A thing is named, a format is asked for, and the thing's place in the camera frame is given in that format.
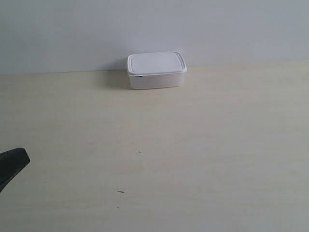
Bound white lidded plastic container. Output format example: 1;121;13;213
126;52;187;90

